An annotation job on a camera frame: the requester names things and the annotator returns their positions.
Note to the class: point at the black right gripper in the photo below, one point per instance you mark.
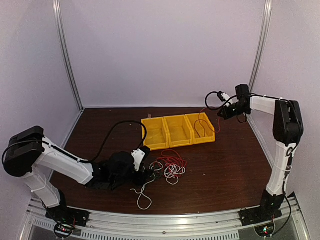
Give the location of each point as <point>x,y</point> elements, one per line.
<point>227,115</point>

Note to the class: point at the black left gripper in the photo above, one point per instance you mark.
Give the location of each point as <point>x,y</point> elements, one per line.
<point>143,177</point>

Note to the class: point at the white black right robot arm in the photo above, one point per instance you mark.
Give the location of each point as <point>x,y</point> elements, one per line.
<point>287,131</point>

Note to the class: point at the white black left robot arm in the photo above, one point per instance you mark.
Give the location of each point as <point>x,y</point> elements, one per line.
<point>30,149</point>

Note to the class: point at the yellow bin right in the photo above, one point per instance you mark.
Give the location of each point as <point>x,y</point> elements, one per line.
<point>201,127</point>

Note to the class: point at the yellow bin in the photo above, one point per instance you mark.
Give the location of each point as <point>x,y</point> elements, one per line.
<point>180,133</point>
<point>201,127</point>
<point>157,137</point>

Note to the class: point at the yellow bin left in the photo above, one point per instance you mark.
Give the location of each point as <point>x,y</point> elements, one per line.
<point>157,137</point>

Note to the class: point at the yellow bin middle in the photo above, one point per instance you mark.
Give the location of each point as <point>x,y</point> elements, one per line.
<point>180,133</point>

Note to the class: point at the left circuit board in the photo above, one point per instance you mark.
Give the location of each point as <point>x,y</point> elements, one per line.
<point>63,230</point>

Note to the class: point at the circuit board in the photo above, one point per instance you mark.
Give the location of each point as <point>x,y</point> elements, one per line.
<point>63,230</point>
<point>264,230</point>

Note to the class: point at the right circuit board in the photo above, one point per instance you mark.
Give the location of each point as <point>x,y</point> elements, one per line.
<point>264,230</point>

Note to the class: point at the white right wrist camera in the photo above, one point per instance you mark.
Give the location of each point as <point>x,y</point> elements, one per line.
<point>224,97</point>

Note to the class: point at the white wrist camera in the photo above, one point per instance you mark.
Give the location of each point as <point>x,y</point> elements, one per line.
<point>139,155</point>
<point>224,97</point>

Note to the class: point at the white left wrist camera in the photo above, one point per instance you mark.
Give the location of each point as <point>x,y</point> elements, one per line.
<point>139,155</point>

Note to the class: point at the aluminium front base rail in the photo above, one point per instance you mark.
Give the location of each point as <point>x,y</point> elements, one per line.
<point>101,225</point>

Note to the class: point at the aluminium right corner post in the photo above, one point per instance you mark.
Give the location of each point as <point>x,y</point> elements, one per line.
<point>264,31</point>

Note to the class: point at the aluminium corner post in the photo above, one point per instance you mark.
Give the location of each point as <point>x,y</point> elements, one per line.
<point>65,54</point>
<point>264,31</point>

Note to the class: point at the aluminium left corner post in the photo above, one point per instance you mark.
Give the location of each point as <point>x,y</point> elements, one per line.
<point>65,54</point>

